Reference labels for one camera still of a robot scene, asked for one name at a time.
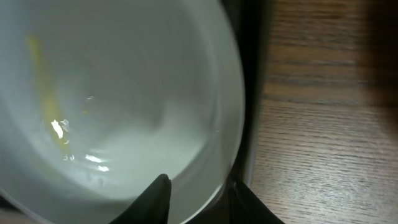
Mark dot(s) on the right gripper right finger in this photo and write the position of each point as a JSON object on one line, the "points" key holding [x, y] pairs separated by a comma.
{"points": [[246, 208]]}

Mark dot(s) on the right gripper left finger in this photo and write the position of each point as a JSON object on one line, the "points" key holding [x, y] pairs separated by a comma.
{"points": [[151, 207]]}

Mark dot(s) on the pale plate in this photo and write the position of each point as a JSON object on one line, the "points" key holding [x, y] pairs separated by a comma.
{"points": [[99, 98]]}

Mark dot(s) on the brown serving tray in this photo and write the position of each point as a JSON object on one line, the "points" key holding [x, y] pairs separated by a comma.
{"points": [[251, 22]]}

